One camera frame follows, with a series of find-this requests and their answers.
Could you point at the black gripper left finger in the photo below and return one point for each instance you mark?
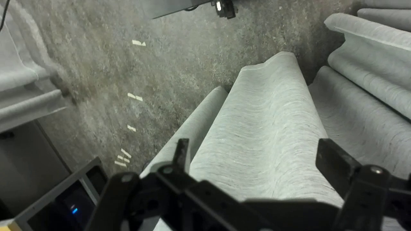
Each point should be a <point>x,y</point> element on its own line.
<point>113,201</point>

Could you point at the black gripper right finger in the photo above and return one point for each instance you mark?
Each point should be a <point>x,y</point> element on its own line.
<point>368,197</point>

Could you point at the white floor tape strip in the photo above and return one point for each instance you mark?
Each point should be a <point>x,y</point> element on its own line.
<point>139,43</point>
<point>124,159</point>
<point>120,164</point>
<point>126,153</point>
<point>131,128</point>
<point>135,97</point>

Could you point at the black electronics unit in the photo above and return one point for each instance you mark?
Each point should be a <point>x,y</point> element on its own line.
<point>71,207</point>

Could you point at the black metal equipment rack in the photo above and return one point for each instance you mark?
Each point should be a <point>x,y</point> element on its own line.
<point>53,191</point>

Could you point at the orange black bar clamp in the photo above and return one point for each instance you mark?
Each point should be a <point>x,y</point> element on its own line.
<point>224,8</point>

